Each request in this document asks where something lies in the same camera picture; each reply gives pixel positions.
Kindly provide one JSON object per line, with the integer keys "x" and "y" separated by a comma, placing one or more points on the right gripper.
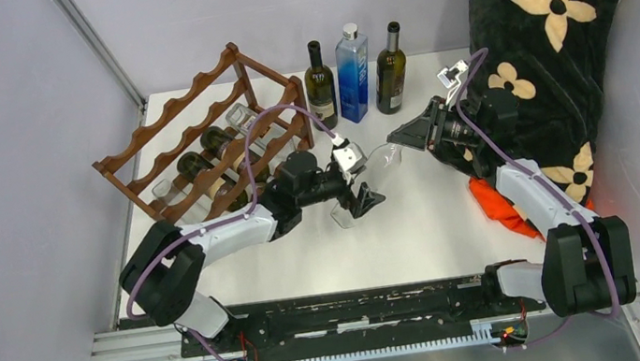
{"x": 426, "y": 130}

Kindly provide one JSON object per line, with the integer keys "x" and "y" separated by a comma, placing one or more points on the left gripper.
{"x": 363, "y": 202}

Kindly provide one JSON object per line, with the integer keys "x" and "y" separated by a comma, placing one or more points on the clear round glass bottle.
{"x": 379, "y": 173}

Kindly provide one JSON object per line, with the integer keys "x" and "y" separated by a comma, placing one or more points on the blue square glass bottle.
{"x": 352, "y": 63}

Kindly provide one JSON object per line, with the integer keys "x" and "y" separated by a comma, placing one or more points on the brown wooden wine rack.
{"x": 224, "y": 160}

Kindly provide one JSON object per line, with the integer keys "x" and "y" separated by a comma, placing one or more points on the green wine bottle brown label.
{"x": 192, "y": 164}

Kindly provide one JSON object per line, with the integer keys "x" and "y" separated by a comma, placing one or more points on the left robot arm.
{"x": 161, "y": 276}

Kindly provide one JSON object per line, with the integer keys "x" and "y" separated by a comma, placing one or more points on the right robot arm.
{"x": 587, "y": 263}

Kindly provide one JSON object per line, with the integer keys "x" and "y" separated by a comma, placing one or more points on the orange cloth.
{"x": 499, "y": 210}

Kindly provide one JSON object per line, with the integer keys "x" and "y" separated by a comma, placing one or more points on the black floral blanket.
{"x": 550, "y": 54}

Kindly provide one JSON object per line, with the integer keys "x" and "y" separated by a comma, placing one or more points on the aluminium corner profile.
{"x": 102, "y": 52}

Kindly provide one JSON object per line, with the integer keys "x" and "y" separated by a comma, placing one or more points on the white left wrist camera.
{"x": 350, "y": 158}

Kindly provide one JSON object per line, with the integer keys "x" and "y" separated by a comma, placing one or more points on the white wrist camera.
{"x": 350, "y": 158}
{"x": 451, "y": 79}

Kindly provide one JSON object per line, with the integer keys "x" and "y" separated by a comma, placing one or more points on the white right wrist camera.
{"x": 451, "y": 79}

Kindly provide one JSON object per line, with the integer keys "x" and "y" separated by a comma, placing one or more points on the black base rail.
{"x": 351, "y": 326}

